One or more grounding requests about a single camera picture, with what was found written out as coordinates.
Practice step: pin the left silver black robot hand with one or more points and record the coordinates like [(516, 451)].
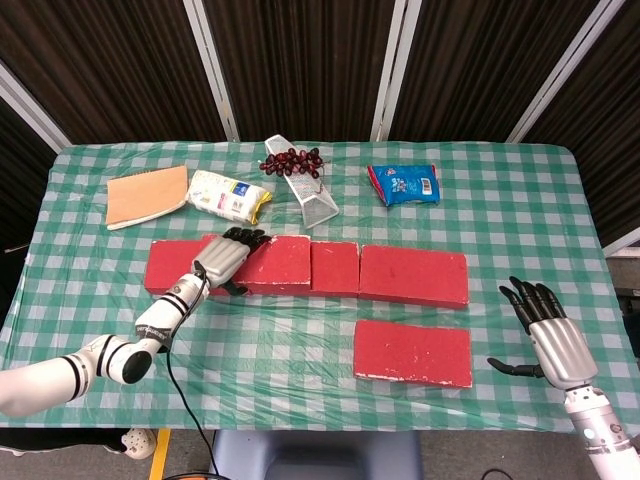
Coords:
[(222, 260)]

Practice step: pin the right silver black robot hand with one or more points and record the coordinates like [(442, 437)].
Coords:
[(562, 350)]

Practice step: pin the red foam block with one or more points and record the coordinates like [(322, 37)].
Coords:
[(165, 265), (412, 275), (412, 352), (280, 265), (335, 265)]

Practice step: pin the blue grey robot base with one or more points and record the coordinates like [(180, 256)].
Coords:
[(315, 455)]

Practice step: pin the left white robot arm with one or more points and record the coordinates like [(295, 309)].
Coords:
[(155, 320)]

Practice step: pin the white plastic snack package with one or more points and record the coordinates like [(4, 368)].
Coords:
[(225, 197)]

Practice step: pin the tan cover notebook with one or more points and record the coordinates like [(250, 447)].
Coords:
[(145, 197)]

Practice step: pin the green white checked tablecloth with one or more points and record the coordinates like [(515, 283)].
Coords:
[(300, 350)]

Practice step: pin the dark red grape bunch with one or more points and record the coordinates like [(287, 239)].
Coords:
[(292, 162)]

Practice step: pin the blue snack bag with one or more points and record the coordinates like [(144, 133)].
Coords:
[(405, 185)]

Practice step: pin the white clog shoe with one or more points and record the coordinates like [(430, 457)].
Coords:
[(137, 442)]

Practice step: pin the white partition frame post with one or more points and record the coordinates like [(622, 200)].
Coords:
[(212, 70), (395, 70), (560, 75), (30, 105)]

